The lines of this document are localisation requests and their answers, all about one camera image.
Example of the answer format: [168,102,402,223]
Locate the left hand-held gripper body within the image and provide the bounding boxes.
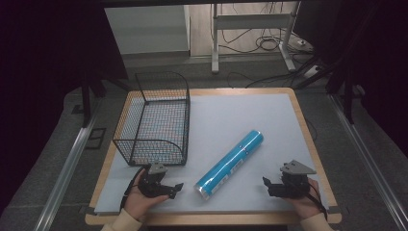
[138,162,169,198]

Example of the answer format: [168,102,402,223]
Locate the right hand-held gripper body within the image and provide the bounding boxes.
[276,159,318,199]

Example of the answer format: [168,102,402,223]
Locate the blue roll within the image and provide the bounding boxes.
[193,129,265,200]

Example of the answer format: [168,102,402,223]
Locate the black wire mesh basket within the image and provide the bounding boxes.
[113,70,191,167]

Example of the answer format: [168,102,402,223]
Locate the person's left hand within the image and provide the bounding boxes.
[123,177,169,222]

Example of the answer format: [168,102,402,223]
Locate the person's right hand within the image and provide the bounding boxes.
[283,177,322,221]

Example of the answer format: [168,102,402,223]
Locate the black floor plate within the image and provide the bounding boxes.
[84,127,107,150]

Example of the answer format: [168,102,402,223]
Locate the light blue table mat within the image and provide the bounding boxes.
[94,92,330,216]

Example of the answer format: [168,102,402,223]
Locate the black metal stand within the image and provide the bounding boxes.
[326,62,358,125]
[80,72,130,128]

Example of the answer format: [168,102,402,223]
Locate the white power strip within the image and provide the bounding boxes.
[302,64,322,80]

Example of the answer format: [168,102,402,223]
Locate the white board panel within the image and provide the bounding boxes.
[104,4,191,56]

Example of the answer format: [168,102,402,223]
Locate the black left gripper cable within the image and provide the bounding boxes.
[119,166,146,214]

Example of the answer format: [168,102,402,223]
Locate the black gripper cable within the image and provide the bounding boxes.
[119,166,146,214]
[304,178,328,221]

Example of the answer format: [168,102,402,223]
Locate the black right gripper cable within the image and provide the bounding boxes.
[304,178,328,221]

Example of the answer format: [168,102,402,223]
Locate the aluminium floor rail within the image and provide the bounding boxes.
[329,93,408,231]
[33,105,101,231]

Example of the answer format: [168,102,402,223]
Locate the black floor cables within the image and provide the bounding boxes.
[220,2,317,90]

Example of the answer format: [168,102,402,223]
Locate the white metal desk frame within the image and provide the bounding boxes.
[210,1,301,75]

